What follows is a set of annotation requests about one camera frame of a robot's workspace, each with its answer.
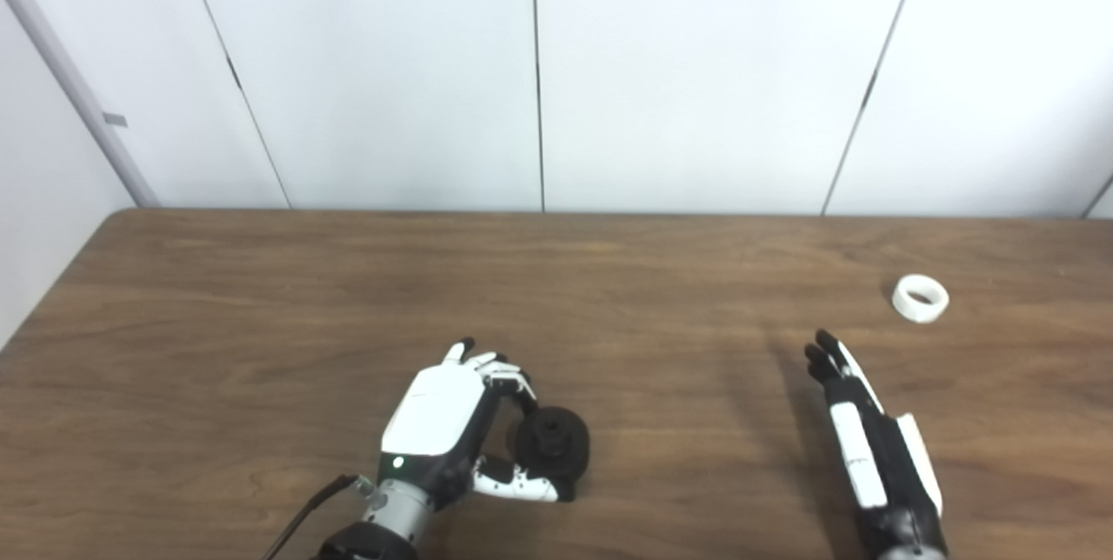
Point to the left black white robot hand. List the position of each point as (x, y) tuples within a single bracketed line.
[(435, 412)]

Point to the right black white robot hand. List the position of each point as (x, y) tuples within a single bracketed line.
[(887, 464)]

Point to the round black plastic part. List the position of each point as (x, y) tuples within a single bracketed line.
[(556, 447)]

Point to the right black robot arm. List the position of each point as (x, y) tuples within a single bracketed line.
[(909, 553)]

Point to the small grey wall tag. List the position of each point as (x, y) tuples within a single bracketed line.
[(115, 119)]

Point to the grey wall corner strip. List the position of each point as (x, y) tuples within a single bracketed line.
[(78, 82)]

